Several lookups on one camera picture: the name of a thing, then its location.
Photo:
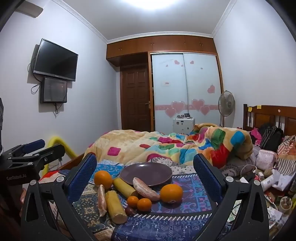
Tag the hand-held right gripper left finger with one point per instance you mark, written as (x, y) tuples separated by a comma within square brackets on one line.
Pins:
[(81, 179)]

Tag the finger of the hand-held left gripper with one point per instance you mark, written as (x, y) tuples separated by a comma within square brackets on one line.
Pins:
[(49, 154), (32, 145)]

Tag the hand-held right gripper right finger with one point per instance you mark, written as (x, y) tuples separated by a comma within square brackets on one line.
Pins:
[(206, 177)]

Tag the large orange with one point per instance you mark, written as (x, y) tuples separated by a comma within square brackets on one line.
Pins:
[(171, 193), (103, 179)]

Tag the small peeled pomelo segment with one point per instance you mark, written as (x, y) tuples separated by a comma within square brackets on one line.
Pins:
[(102, 200)]

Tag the yellow sugarcane piece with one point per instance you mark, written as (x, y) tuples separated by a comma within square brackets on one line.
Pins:
[(115, 206), (124, 187)]

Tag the small mandarin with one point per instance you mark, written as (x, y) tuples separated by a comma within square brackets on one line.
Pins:
[(133, 201), (144, 204)]

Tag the purple plate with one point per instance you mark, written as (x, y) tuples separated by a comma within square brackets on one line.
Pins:
[(145, 173)]

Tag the large peeled pomelo segment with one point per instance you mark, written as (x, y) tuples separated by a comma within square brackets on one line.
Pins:
[(145, 188)]

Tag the yellow foam tube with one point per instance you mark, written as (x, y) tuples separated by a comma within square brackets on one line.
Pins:
[(67, 146)]

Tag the white appliance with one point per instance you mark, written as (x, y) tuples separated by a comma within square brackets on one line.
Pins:
[(183, 125)]

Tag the dark red passion fruit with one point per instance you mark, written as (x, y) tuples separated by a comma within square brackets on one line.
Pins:
[(129, 210)]

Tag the patterned blue cloth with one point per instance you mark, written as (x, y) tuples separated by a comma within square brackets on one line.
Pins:
[(161, 220)]

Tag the pink bag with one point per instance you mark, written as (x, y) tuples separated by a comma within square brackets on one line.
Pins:
[(266, 160)]

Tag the colourful patchwork quilt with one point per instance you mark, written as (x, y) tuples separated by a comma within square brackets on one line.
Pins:
[(138, 141)]

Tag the black backpack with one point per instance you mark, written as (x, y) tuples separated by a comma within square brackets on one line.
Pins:
[(271, 138)]

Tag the standing fan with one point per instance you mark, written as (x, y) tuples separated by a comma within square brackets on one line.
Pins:
[(226, 103)]

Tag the wooden headboard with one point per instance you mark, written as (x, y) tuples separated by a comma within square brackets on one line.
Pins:
[(266, 115)]

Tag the striped cloth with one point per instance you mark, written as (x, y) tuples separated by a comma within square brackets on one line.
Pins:
[(288, 150)]

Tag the wooden wardrobe with heart stickers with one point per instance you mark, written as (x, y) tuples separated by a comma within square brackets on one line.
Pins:
[(185, 92)]

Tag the wooden door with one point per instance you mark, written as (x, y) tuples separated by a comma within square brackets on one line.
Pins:
[(136, 97)]

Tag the white air conditioner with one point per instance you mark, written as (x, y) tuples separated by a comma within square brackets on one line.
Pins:
[(30, 8)]

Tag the small black wall monitor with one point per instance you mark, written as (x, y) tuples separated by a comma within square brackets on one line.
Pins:
[(54, 90)]

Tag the wall-mounted black television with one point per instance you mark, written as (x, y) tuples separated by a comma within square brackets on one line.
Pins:
[(55, 60)]

